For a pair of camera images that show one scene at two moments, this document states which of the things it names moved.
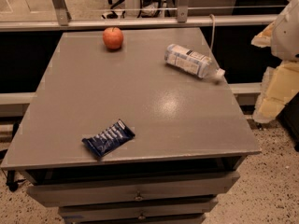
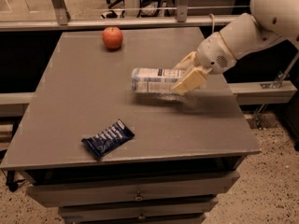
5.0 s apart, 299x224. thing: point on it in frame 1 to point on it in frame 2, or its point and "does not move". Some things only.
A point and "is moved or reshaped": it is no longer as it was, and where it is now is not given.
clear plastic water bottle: [192, 62] is moved or reshaped
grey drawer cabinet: [191, 136] does not move
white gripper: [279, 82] to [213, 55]
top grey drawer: [211, 184] does not move
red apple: [113, 37] does not move
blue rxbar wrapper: [102, 143] does not move
